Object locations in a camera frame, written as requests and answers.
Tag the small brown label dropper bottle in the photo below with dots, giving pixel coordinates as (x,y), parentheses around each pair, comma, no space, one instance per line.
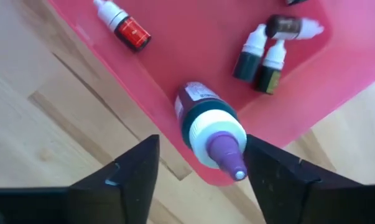
(283,27)

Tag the small yellow-green label dropper bottle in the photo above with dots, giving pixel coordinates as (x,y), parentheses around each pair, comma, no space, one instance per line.
(269,77)

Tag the large purple food coloring bottle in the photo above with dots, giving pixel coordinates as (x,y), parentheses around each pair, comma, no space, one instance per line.
(212,133)

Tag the small dark green dropper bottle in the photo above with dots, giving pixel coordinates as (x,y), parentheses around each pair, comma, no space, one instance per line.
(247,65)

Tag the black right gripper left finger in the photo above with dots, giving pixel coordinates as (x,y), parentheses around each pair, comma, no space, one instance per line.
(112,193)

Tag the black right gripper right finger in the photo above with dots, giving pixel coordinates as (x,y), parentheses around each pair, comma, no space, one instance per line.
(299,199)

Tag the small red label dropper bottle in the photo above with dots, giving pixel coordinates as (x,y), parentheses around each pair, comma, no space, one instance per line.
(131,31)

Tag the pink plastic bin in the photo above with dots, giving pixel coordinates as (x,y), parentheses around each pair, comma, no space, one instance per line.
(190,46)

